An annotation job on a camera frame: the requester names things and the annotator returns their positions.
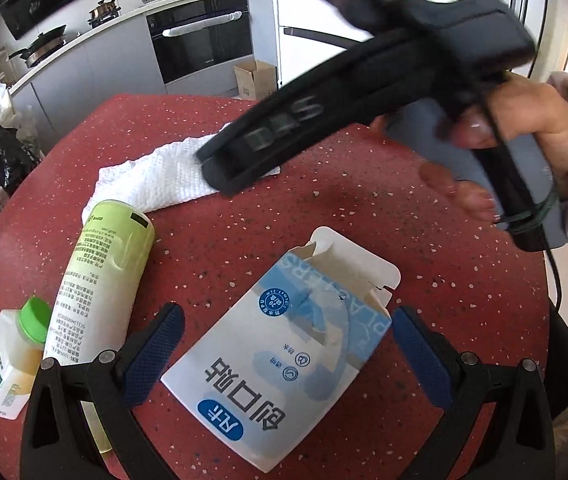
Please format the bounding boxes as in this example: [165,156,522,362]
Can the white and blue carton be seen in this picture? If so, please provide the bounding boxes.
[160,226,401,475]

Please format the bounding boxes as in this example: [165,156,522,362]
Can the black plastic bag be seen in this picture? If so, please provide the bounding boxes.
[0,109,43,196]

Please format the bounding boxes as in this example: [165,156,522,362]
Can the light green tube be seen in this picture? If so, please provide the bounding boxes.
[41,199,157,461]

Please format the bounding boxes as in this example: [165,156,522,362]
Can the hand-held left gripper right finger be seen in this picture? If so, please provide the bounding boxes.
[392,305,556,480]

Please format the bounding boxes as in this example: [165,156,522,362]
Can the person's right hand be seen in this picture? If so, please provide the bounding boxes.
[420,79,568,223]

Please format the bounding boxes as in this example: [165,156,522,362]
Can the white fridge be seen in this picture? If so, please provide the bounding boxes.
[275,0,551,111]

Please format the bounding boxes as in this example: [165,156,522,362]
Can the white bottle with green cap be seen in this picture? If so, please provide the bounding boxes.
[0,296,54,421]

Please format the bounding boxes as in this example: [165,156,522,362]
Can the black wok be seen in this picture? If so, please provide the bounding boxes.
[8,25,68,69]

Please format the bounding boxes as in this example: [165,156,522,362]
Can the white paper towel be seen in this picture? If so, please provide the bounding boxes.
[84,132,283,216]

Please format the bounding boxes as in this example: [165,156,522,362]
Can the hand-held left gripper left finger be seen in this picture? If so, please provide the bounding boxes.
[20,302,187,480]

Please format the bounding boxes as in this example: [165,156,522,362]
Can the grey kitchen base cabinets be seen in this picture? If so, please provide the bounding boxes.
[6,0,280,126]

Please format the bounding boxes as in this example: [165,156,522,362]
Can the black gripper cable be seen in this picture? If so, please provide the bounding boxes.
[539,195,565,311]

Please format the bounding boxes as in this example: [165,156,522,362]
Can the black built-in oven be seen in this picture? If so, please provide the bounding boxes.
[145,0,256,86]

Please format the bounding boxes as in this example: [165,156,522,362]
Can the steel cooking pot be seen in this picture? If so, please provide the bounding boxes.
[86,0,125,29]

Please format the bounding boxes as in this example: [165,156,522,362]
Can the cardboard box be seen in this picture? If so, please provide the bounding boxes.
[233,59,280,102]

